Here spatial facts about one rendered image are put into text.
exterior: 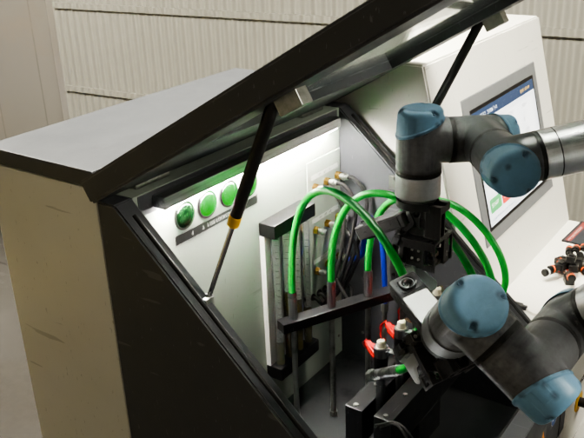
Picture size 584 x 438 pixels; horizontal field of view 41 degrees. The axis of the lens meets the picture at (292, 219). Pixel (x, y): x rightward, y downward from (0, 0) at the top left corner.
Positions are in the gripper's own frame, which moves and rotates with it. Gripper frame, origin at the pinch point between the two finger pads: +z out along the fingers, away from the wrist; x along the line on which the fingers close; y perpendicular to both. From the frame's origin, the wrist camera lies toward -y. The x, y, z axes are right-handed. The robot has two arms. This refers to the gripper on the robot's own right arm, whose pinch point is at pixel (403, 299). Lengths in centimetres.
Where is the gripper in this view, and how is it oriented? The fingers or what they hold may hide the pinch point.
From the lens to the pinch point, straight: 140.7
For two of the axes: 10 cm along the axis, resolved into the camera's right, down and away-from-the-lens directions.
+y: 8.2, 2.0, -5.4
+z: 0.4, 9.2, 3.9
